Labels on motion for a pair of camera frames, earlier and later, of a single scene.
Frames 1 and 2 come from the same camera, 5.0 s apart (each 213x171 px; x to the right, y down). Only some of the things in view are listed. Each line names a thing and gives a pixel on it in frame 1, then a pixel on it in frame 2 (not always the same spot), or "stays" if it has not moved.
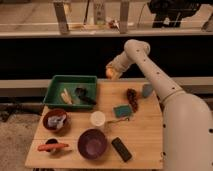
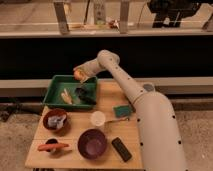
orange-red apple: [110, 73] → [79, 75]
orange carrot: [47, 147] stays
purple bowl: [92, 143] stays
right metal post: [124, 16] stays
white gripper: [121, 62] → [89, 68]
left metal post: [60, 10] stays
